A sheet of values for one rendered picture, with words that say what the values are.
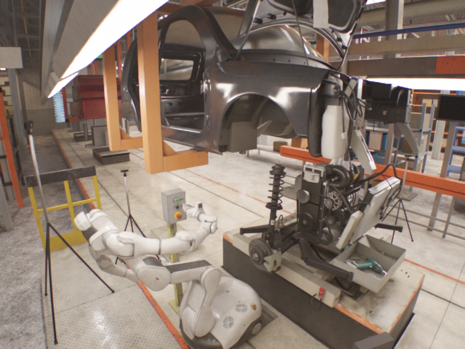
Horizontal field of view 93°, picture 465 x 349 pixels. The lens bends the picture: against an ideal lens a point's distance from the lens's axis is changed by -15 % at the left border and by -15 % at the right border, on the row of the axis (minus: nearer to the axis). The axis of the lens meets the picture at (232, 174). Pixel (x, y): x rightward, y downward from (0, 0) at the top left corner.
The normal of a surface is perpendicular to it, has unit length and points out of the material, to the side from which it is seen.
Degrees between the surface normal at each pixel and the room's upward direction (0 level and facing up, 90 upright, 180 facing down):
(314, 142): 92
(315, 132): 88
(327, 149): 99
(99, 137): 90
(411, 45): 90
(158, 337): 0
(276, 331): 0
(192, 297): 60
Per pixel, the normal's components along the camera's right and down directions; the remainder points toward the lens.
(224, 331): -0.47, -0.65
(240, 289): -0.71, -0.18
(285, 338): 0.00, -0.96
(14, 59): 0.62, 0.22
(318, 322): -0.78, 0.18
